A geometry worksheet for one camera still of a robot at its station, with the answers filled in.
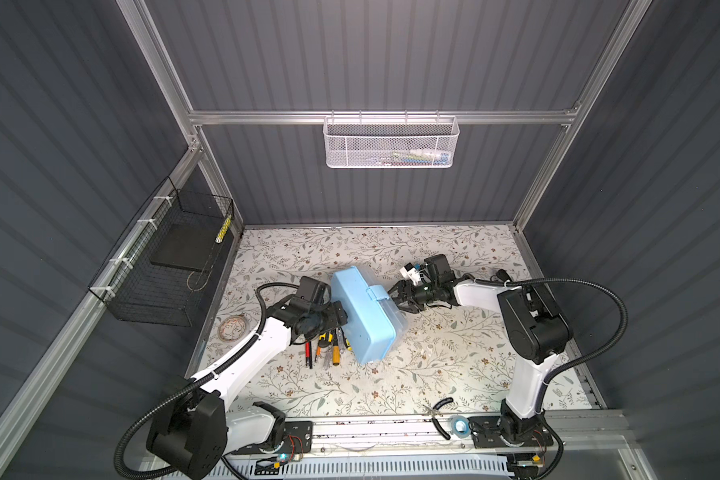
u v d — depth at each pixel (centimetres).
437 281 79
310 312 64
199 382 42
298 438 72
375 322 78
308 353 87
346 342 88
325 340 89
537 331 52
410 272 91
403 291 84
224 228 82
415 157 93
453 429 74
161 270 73
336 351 87
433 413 77
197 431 40
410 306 86
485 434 73
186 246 76
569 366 53
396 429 76
